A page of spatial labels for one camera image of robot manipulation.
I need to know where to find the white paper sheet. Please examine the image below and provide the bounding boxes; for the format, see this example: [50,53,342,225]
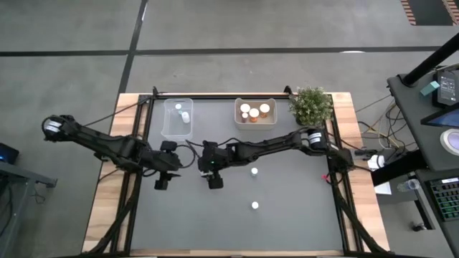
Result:
[372,181,393,196]

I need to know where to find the small teal box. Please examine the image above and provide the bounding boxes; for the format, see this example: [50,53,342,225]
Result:
[420,80,440,97]

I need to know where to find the dark rug striped edges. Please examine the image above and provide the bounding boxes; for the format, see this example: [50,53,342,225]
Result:
[399,0,459,27]

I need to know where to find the grey metal desk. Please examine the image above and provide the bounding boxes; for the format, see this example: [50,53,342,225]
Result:
[0,161,58,258]

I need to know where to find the white power adapter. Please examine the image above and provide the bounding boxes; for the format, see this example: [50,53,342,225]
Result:
[367,153,387,171]

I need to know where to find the beige plastic bin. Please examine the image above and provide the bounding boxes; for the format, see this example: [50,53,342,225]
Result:
[234,97,278,130]

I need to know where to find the tablet with blue screen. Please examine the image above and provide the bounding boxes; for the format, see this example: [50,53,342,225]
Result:
[420,107,459,128]

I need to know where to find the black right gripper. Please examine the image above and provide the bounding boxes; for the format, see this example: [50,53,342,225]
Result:
[198,140,232,190]

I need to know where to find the green potted plant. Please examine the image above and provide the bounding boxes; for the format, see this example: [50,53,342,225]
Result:
[288,85,334,127]

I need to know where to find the backlit keyboard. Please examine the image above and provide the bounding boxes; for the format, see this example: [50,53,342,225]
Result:
[426,178,459,222]

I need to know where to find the clear water bottle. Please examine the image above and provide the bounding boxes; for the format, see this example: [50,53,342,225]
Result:
[396,178,421,193]

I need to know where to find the black pole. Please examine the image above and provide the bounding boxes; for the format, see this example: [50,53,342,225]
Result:
[400,32,459,87]

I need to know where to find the black device blue light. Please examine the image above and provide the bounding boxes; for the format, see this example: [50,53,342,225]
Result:
[0,142,19,165]

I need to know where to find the clear plastic bin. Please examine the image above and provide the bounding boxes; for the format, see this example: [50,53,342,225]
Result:
[160,97,194,142]

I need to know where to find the tangled cable bundle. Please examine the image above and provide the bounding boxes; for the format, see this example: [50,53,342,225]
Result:
[356,95,402,151]

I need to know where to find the dark grey desk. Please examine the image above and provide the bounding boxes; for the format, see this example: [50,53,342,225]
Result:
[386,64,459,173]
[415,168,459,258]

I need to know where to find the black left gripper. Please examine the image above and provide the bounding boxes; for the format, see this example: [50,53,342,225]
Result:
[152,140,183,191]

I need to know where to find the round white device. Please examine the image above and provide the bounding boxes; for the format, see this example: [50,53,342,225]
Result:
[440,128,459,157]

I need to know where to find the grey table mat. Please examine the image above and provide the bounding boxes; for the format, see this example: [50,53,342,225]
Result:
[131,98,344,252]

